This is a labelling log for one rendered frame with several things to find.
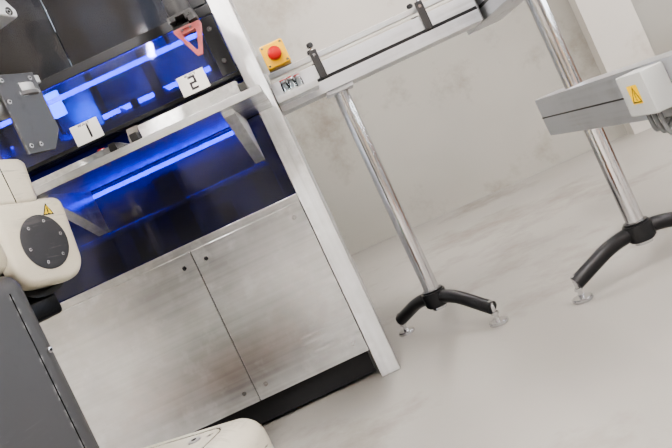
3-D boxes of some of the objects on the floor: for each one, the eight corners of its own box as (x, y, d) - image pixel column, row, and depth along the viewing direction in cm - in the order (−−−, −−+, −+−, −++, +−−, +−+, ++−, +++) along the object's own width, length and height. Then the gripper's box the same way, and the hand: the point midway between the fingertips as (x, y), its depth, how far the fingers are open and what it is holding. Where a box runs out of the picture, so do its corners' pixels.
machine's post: (380, 371, 224) (81, -269, 216) (398, 363, 225) (99, -278, 216) (382, 377, 218) (73, -283, 210) (400, 368, 218) (93, -292, 210)
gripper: (163, 6, 181) (191, 63, 182) (154, -3, 171) (184, 58, 172) (188, -6, 181) (216, 51, 182) (180, -16, 171) (210, 45, 172)
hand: (199, 51), depth 177 cm, fingers closed
